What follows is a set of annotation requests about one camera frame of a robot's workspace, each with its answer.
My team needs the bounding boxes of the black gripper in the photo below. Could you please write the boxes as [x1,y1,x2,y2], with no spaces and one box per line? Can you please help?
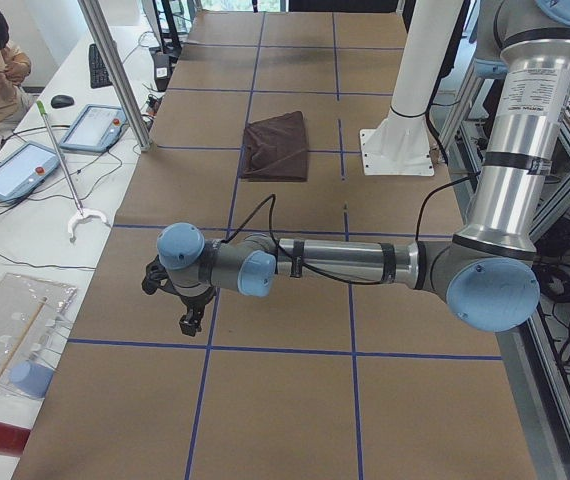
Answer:
[178,289,213,336]

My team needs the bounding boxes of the dark brown t-shirt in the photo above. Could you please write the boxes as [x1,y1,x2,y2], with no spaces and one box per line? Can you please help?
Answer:
[240,111,309,182]

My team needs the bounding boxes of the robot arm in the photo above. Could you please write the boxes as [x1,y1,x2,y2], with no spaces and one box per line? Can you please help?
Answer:
[142,1,570,336]

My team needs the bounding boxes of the blue tape grid lines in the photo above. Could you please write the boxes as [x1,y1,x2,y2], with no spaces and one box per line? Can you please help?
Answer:
[67,9,504,480]

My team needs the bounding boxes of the reacher grabber tool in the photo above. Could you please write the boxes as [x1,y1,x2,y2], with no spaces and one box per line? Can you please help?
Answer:
[36,100,110,243]

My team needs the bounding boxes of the wooden stick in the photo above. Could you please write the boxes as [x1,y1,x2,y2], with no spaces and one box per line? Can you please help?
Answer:
[0,296,47,379]

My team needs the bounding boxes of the light blue cup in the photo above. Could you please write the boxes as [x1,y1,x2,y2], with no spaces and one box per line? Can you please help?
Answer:
[9,361,54,399]

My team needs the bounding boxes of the clear plastic bag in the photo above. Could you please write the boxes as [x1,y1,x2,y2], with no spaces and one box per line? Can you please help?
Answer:
[0,274,77,399]

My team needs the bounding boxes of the far teach pendant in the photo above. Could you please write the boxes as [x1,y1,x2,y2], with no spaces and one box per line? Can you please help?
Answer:
[59,104,127,153]

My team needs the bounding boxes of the teach pendant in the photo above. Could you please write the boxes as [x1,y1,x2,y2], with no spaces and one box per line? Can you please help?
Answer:
[59,104,127,153]
[0,142,59,202]

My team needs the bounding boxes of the near teach pendant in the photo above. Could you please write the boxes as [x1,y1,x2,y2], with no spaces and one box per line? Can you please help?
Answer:
[0,142,59,202]

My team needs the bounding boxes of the black computer mouse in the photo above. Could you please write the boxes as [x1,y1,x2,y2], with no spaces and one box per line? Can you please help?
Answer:
[50,94,75,109]

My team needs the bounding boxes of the black keyboard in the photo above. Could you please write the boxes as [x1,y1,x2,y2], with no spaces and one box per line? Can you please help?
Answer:
[88,43,112,89]

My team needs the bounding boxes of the black electronics box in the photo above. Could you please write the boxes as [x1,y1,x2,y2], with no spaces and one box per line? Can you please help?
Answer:
[151,52,172,92]

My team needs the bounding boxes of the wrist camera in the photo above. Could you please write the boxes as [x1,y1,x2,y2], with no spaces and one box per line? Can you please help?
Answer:
[141,256,173,295]

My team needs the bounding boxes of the white camera mast base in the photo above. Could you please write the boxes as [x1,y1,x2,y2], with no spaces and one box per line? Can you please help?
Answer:
[360,0,464,177]

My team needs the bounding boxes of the aluminium frame post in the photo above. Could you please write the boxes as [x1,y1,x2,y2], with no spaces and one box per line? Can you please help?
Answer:
[78,0,151,152]

